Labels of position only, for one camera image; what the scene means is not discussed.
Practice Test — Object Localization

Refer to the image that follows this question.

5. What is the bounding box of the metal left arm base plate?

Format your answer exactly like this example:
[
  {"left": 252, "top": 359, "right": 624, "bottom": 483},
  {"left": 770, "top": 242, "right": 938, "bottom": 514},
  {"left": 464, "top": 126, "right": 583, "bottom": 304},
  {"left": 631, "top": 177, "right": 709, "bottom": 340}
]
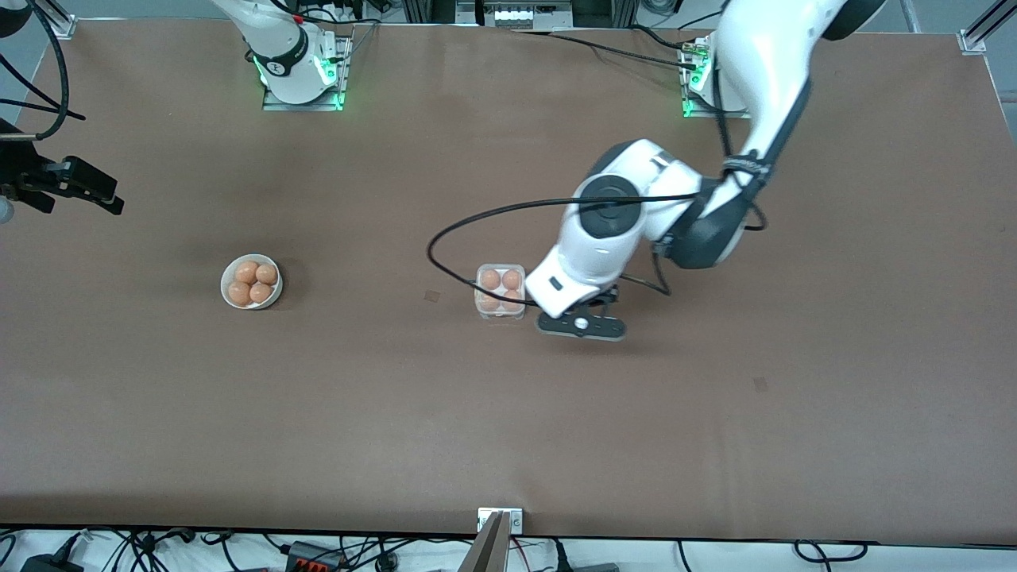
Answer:
[{"left": 681, "top": 36, "right": 752, "bottom": 120}]

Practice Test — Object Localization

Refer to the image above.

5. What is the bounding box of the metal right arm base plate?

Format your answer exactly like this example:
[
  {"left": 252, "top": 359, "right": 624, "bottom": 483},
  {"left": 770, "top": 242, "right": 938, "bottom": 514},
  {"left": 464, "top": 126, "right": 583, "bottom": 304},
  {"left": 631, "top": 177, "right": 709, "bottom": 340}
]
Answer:
[{"left": 262, "top": 32, "right": 348, "bottom": 111}]

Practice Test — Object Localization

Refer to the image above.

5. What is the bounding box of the black looped floor cable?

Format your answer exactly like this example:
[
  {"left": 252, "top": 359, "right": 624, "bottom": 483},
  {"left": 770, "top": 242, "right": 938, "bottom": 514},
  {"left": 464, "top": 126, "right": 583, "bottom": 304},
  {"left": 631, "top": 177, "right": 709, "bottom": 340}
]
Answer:
[{"left": 795, "top": 540, "right": 868, "bottom": 563}]

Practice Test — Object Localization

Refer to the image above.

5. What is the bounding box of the silver table edge bracket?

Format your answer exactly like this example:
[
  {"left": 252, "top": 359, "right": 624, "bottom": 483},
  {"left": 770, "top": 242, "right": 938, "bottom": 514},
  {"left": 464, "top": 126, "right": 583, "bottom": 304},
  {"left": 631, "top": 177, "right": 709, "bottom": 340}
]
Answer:
[{"left": 478, "top": 508, "right": 524, "bottom": 535}]

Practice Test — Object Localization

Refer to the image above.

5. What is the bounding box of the long black table cable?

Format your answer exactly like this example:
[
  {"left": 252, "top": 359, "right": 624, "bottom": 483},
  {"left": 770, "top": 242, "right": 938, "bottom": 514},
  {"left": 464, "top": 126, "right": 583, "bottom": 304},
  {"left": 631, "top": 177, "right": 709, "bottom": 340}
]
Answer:
[{"left": 508, "top": 29, "right": 700, "bottom": 71}]

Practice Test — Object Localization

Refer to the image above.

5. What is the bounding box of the white power strip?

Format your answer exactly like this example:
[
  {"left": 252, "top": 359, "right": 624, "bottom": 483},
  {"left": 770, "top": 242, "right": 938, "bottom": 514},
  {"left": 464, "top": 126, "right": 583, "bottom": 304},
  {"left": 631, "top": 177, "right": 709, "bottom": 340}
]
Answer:
[{"left": 483, "top": 2, "right": 574, "bottom": 29}]

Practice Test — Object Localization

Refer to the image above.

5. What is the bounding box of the white round bowl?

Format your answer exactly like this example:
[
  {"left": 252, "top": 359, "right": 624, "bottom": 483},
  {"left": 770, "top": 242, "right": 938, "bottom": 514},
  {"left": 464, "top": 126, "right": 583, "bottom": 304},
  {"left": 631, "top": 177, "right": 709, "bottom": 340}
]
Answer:
[{"left": 220, "top": 253, "right": 283, "bottom": 311}]

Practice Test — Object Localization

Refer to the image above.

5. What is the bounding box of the grey camera mount beam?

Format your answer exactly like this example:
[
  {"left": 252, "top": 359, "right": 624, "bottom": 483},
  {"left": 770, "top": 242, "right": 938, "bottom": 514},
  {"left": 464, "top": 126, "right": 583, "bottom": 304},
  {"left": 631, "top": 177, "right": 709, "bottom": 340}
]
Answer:
[{"left": 458, "top": 511, "right": 510, "bottom": 572}]

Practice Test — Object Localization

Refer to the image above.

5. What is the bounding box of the short black table cable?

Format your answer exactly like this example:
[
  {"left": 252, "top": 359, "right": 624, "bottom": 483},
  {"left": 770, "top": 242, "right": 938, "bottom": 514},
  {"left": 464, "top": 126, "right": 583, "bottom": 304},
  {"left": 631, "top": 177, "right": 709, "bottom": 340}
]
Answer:
[{"left": 628, "top": 24, "right": 704, "bottom": 53}]

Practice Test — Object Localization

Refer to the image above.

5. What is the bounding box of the clear plastic egg box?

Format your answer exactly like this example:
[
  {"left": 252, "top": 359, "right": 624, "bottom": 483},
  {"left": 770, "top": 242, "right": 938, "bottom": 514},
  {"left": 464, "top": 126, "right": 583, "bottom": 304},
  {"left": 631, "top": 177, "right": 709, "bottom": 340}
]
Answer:
[{"left": 474, "top": 264, "right": 528, "bottom": 320}]

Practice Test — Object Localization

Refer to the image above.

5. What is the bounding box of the black orange power adapter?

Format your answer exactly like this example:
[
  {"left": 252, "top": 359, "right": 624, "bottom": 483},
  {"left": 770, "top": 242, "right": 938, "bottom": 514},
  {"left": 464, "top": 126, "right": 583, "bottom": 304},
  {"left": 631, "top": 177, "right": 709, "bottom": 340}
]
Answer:
[{"left": 286, "top": 541, "right": 348, "bottom": 572}]

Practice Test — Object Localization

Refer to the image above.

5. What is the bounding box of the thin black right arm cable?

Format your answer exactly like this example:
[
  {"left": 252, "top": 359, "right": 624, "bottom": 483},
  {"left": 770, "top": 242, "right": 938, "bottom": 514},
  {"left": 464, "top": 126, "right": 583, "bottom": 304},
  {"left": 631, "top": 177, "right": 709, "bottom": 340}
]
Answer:
[{"left": 0, "top": 97, "right": 87, "bottom": 122}]

